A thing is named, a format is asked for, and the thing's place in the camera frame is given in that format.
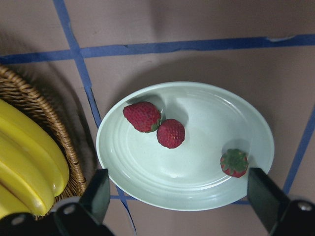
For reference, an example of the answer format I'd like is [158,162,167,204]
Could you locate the yellow banana bunch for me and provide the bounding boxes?
[0,100,69,217]

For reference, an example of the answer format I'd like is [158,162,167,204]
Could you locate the red strawberry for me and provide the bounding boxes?
[157,119,186,149]
[123,101,161,133]
[220,148,249,178]

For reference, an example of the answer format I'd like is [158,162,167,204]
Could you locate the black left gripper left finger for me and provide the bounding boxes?
[79,169,110,223]

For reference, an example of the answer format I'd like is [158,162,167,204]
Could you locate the light green plate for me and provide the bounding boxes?
[96,82,275,211]

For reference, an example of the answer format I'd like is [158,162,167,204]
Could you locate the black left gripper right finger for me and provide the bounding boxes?
[247,167,290,233]

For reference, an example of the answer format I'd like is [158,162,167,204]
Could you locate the brown wicker basket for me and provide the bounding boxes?
[0,66,86,218]

